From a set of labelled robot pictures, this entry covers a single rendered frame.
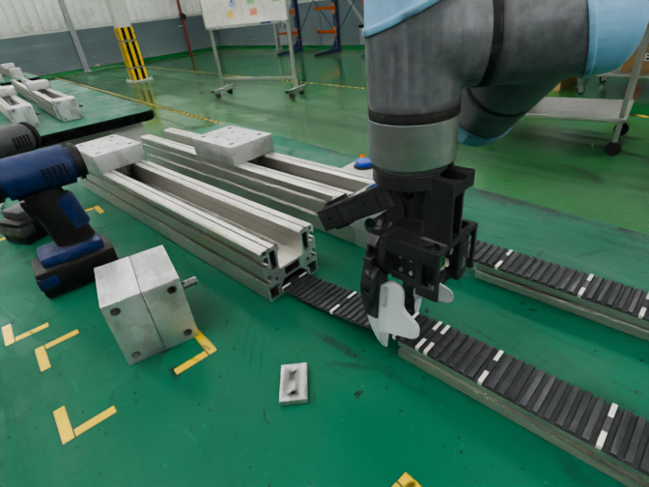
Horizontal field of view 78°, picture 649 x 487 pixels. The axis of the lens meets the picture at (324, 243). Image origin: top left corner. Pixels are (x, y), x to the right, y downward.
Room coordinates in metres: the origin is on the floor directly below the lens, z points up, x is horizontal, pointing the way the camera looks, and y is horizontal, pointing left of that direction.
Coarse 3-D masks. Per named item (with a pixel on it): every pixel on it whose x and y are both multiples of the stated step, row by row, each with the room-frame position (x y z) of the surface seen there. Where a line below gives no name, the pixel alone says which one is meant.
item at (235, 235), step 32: (96, 192) 0.97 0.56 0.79; (128, 192) 0.80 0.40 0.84; (160, 192) 0.71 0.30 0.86; (192, 192) 0.73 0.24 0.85; (224, 192) 0.68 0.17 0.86; (160, 224) 0.69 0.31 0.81; (192, 224) 0.59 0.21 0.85; (224, 224) 0.55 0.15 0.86; (256, 224) 0.58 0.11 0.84; (288, 224) 0.52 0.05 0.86; (224, 256) 0.53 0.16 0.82; (256, 256) 0.46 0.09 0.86; (288, 256) 0.50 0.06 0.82; (256, 288) 0.47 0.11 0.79
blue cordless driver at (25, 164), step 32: (0, 160) 0.56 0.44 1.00; (32, 160) 0.57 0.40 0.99; (64, 160) 0.59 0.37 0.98; (0, 192) 0.54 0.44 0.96; (32, 192) 0.56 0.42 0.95; (64, 192) 0.60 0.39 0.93; (64, 224) 0.58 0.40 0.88; (64, 256) 0.55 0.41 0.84; (96, 256) 0.57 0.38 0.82; (64, 288) 0.54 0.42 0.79
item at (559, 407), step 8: (560, 384) 0.24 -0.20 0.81; (568, 384) 0.24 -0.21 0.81; (552, 392) 0.23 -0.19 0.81; (560, 392) 0.23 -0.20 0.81; (568, 392) 0.23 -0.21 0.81; (576, 392) 0.23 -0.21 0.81; (552, 400) 0.22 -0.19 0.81; (560, 400) 0.22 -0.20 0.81; (568, 400) 0.22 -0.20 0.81; (576, 400) 0.22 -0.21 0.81; (544, 408) 0.22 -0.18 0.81; (552, 408) 0.22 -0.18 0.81; (560, 408) 0.22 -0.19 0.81; (568, 408) 0.21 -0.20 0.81; (544, 416) 0.21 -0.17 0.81; (552, 416) 0.21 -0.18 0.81; (560, 416) 0.21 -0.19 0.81; (568, 416) 0.21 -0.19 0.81; (552, 424) 0.20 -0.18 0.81; (560, 424) 0.20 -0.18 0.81
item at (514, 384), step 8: (520, 360) 0.27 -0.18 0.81; (512, 368) 0.26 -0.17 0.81; (520, 368) 0.26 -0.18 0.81; (528, 368) 0.26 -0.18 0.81; (512, 376) 0.25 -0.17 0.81; (520, 376) 0.25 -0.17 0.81; (528, 376) 0.25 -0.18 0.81; (504, 384) 0.25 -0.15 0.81; (512, 384) 0.25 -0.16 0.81; (520, 384) 0.24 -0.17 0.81; (496, 392) 0.24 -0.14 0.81; (504, 392) 0.24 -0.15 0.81; (512, 392) 0.24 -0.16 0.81; (520, 392) 0.24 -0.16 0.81; (512, 400) 0.23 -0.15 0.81
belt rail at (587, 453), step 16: (400, 352) 0.32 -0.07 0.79; (416, 352) 0.31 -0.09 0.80; (432, 368) 0.29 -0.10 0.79; (448, 368) 0.28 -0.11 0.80; (448, 384) 0.28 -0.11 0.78; (464, 384) 0.27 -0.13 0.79; (480, 400) 0.25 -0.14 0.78; (496, 400) 0.25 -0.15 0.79; (512, 416) 0.23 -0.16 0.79; (528, 416) 0.22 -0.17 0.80; (544, 432) 0.21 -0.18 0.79; (560, 432) 0.20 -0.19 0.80; (576, 448) 0.19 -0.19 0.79; (592, 448) 0.18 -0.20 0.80; (592, 464) 0.18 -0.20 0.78; (608, 464) 0.17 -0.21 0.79; (624, 464) 0.17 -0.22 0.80; (624, 480) 0.16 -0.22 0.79; (640, 480) 0.16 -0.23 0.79
